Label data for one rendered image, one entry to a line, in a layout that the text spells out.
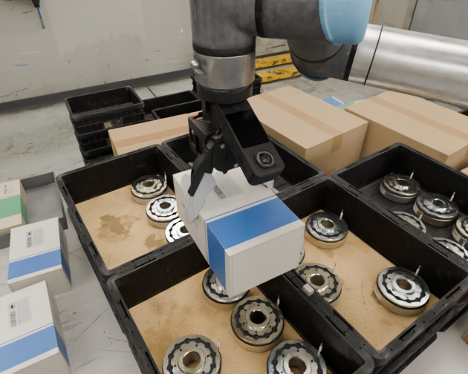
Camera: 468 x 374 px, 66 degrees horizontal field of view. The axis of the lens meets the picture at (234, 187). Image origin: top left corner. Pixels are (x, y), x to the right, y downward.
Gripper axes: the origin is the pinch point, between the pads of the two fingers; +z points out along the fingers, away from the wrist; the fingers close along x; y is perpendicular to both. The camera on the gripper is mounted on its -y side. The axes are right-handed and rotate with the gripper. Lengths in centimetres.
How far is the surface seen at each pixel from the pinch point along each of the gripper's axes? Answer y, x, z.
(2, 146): 262, 64, 109
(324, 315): -13.3, -10.5, 18.2
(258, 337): -8.1, -0.9, 25.3
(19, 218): 61, 38, 34
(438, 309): -22.0, -28.9, 18.3
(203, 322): 1.2, 6.2, 28.1
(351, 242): 3.6, -34.9, 28.1
